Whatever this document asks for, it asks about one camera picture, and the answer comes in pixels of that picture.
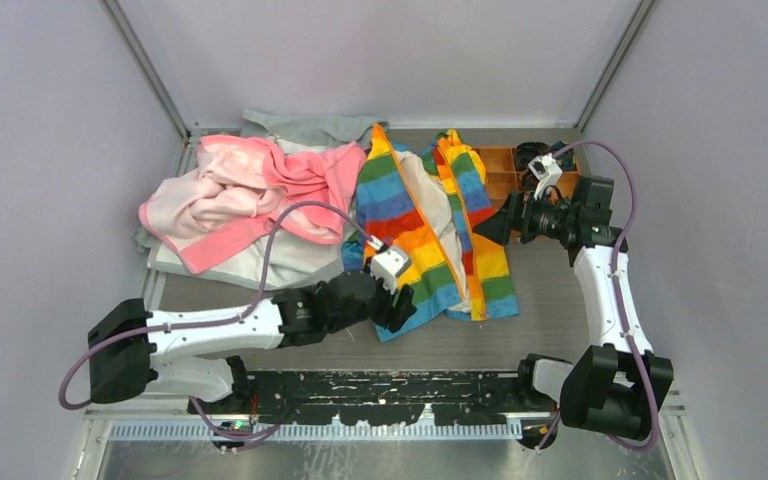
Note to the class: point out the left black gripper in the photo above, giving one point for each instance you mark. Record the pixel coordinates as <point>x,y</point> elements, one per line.
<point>392,317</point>

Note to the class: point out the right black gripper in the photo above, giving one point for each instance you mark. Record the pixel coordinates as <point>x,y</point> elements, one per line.
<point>522,206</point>

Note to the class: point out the rainbow striped zip jacket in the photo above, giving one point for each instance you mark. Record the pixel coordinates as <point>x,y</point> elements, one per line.
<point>428,205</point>

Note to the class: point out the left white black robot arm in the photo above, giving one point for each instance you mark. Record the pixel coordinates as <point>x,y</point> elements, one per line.
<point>134,350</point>

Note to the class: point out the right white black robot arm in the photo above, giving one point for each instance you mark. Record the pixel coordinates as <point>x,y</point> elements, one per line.
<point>618,385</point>

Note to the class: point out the orange compartment tray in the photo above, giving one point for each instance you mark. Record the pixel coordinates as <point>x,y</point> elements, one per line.
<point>502,179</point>

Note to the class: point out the dark rolled tie back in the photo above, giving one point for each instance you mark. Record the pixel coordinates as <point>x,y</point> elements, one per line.
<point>525,152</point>

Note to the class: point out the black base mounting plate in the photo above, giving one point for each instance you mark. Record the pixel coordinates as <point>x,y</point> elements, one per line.
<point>382,398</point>

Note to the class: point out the pink fleece garment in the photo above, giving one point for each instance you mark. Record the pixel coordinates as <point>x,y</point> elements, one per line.
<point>241,188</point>

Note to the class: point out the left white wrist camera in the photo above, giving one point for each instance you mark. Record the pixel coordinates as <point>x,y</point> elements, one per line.
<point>387,263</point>

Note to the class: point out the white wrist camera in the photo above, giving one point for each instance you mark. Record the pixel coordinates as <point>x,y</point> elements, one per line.
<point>546,171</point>
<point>387,263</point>

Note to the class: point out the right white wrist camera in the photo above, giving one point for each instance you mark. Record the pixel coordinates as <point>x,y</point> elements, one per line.
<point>546,171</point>

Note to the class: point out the silver slotted aluminium rail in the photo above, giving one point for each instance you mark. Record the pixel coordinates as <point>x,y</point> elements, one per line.
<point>424,430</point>

